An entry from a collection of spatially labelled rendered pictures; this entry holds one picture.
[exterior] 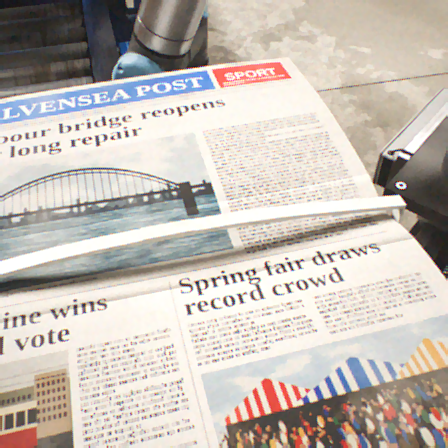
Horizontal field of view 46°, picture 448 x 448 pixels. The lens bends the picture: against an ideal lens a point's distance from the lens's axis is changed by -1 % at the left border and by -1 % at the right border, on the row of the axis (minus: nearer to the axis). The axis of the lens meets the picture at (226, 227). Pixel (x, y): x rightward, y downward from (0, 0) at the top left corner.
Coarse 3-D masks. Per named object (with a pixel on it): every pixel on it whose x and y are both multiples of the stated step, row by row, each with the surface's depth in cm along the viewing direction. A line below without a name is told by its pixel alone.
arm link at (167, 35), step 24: (144, 0) 62; (168, 0) 60; (192, 0) 60; (144, 24) 63; (168, 24) 62; (192, 24) 63; (144, 48) 65; (168, 48) 64; (120, 72) 66; (144, 72) 65; (168, 72) 68
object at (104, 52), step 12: (84, 0) 109; (96, 0) 109; (84, 12) 105; (96, 12) 105; (108, 12) 105; (96, 24) 101; (108, 24) 101; (96, 36) 98; (108, 36) 98; (96, 48) 94; (108, 48) 94; (96, 60) 91; (108, 60) 91; (96, 72) 88; (108, 72) 88
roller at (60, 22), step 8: (56, 16) 104; (64, 16) 104; (72, 16) 104; (80, 16) 104; (0, 24) 102; (8, 24) 102; (16, 24) 102; (24, 24) 102; (32, 24) 102; (40, 24) 103; (48, 24) 103; (56, 24) 103; (64, 24) 103; (72, 24) 104; (80, 24) 104; (0, 32) 101; (8, 32) 102; (16, 32) 102; (24, 32) 102; (32, 32) 102
